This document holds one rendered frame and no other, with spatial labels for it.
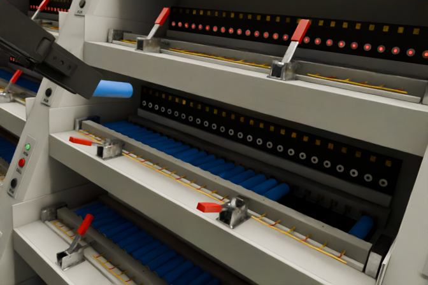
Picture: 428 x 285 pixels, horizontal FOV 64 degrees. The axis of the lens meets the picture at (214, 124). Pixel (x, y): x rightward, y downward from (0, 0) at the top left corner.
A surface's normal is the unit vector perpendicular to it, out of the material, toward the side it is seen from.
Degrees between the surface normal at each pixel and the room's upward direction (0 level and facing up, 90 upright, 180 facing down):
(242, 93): 111
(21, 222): 90
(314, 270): 21
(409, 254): 90
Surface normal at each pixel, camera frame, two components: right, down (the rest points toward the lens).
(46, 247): 0.12, -0.96
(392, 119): -0.62, 0.13
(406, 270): -0.53, -0.22
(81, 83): 0.78, 0.26
